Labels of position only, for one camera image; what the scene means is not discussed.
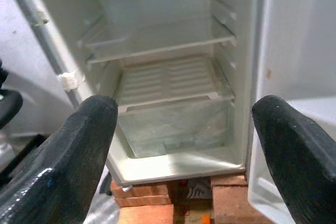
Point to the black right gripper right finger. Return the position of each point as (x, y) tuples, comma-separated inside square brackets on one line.
[(302, 155)]

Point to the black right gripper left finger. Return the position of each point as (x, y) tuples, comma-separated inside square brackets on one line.
[(57, 166)]

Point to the white fridge door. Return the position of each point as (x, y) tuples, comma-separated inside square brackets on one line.
[(296, 77)]

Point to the white fridge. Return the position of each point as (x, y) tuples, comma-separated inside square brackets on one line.
[(162, 58)]

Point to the glass fridge shelf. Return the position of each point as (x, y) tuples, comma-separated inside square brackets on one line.
[(162, 43)]

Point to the red brick stack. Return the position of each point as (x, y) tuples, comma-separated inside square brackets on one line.
[(144, 203), (231, 200)]

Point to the white pipe clip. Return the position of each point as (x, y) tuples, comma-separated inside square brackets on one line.
[(68, 81)]

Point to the small orange object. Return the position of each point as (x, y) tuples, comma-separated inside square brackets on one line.
[(205, 219)]

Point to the clear crisper drawer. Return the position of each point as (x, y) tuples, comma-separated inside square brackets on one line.
[(173, 129)]

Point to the grey metal pipe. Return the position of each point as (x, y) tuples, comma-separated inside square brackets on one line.
[(36, 30)]

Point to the white ribbed drawer cover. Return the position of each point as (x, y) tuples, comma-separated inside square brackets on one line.
[(170, 82)]

